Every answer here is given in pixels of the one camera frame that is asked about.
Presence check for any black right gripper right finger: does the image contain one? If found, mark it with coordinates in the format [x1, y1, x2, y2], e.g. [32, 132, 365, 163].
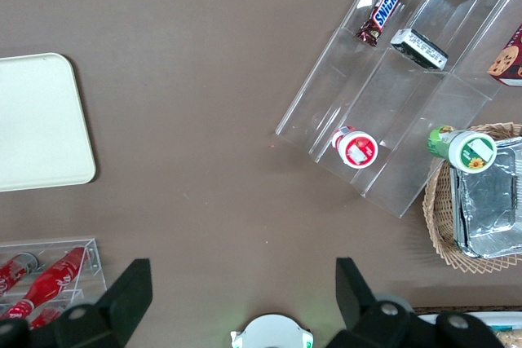
[325, 257, 438, 348]

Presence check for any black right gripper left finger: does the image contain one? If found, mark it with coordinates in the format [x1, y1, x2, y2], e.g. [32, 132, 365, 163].
[28, 258, 153, 348]

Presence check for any red lid yogurt bottle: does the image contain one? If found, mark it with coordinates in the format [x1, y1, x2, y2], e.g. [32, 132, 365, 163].
[330, 126, 378, 170]

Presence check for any clear acrylic bottle rack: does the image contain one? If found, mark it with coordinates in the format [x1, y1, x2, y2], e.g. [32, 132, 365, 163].
[0, 236, 108, 324]

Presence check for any black white small box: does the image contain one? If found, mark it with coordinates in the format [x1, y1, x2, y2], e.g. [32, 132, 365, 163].
[390, 28, 449, 70]

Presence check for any large rice cracker packet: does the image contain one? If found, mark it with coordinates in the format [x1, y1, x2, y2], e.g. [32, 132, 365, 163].
[495, 328, 522, 348]

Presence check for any green lid yogurt bottle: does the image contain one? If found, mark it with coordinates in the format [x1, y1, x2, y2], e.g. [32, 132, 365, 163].
[427, 126, 498, 172]

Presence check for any clear acrylic stepped display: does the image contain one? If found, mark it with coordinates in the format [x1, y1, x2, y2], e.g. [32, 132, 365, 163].
[275, 0, 522, 219]

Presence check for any beige plastic tray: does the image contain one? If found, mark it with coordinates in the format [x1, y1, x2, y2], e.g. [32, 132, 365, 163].
[0, 52, 97, 193]

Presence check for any dark woven mat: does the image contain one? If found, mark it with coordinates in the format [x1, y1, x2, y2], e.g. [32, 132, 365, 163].
[411, 304, 522, 317]

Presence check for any light wicker basket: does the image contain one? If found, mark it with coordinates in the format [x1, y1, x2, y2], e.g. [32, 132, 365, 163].
[422, 121, 522, 275]

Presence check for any white snack tray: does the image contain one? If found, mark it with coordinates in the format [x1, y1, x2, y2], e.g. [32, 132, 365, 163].
[415, 310, 522, 348]

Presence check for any silver foil package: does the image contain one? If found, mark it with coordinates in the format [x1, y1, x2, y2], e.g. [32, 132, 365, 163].
[449, 135, 522, 259]

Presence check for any chocolate chip cookie box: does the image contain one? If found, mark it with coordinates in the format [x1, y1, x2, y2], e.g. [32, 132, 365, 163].
[487, 24, 522, 87]

